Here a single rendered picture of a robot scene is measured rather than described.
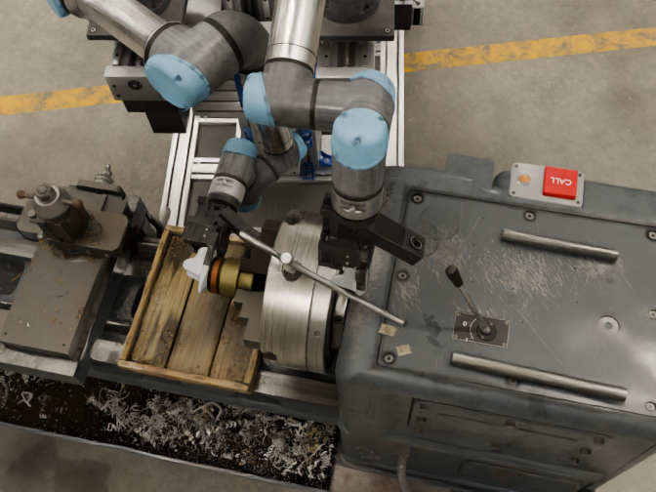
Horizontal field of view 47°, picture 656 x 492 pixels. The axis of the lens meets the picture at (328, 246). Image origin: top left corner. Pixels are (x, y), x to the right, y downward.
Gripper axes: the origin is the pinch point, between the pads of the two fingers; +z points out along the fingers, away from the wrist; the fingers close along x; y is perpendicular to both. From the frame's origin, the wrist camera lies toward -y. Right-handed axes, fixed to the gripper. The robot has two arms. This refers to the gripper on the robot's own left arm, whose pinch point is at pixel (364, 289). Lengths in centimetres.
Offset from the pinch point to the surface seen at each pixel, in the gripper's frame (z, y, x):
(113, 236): 24, 59, -21
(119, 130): 100, 122, -137
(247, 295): 19.2, 24.3, -8.4
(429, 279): 3.7, -10.4, -7.4
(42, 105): 99, 158, -143
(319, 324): 12.0, 7.6, 0.4
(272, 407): 60, 21, -7
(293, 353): 19.5, 12.1, 2.8
